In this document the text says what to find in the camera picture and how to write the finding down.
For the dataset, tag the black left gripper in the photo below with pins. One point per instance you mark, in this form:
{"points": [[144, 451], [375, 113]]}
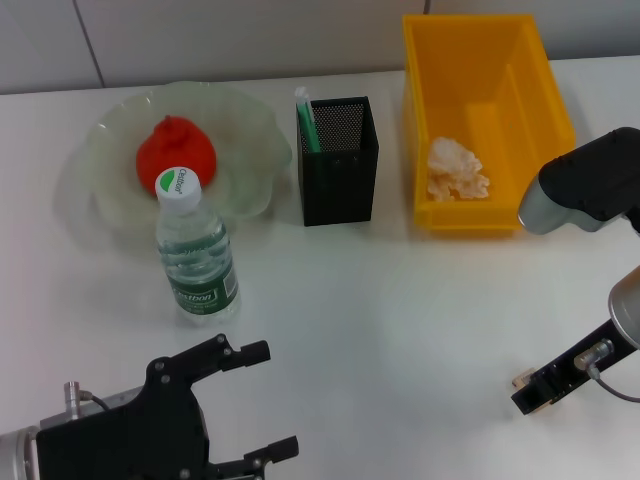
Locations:
{"points": [[130, 440]]}

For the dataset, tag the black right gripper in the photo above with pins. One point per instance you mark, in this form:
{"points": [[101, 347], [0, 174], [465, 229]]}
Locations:
{"points": [[575, 372]]}

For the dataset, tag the beige eraser with barcode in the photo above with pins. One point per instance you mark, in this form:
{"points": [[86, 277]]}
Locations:
{"points": [[522, 377]]}

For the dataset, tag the clear green-label water bottle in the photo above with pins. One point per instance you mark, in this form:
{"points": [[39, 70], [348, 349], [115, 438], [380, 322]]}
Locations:
{"points": [[197, 260]]}

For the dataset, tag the white paper ball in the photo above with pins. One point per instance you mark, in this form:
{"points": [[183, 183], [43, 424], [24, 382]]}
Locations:
{"points": [[457, 170]]}

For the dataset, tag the orange fruit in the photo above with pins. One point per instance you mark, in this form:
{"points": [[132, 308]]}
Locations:
{"points": [[175, 145]]}

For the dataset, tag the mint green pen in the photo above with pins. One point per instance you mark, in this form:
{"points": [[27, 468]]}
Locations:
{"points": [[309, 125]]}

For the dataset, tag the black mesh pen holder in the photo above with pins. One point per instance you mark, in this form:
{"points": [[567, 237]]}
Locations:
{"points": [[340, 185]]}

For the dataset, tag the pale green glass fruit plate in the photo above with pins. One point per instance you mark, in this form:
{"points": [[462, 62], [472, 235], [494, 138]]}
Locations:
{"points": [[245, 135]]}

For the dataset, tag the yellow plastic bin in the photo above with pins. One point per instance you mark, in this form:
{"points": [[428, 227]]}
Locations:
{"points": [[525, 100]]}

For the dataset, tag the right wrist camera housing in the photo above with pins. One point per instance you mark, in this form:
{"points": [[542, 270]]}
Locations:
{"points": [[585, 185]]}

